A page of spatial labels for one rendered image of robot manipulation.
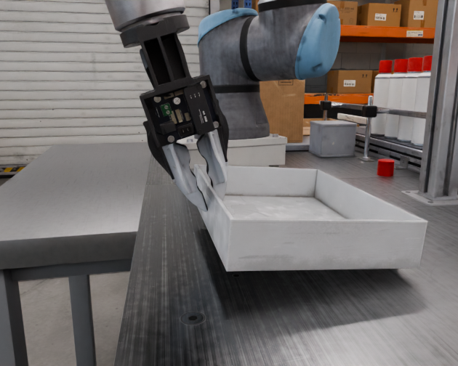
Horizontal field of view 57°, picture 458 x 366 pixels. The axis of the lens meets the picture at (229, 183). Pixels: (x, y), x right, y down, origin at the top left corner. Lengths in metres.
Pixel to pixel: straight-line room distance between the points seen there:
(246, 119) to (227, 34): 0.15
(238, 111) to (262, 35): 0.14
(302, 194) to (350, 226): 0.27
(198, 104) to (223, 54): 0.38
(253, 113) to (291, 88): 0.48
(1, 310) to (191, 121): 0.39
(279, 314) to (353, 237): 0.11
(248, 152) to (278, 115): 0.49
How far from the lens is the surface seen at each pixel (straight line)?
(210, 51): 0.81
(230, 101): 0.79
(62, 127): 5.09
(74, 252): 0.60
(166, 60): 0.42
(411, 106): 1.14
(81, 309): 1.58
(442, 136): 0.77
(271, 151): 0.80
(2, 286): 0.66
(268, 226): 0.39
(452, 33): 0.77
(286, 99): 1.27
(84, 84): 5.02
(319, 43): 0.72
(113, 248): 0.60
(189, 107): 0.42
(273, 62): 0.75
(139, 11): 0.44
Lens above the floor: 1.02
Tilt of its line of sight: 13 degrees down
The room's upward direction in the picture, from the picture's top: straight up
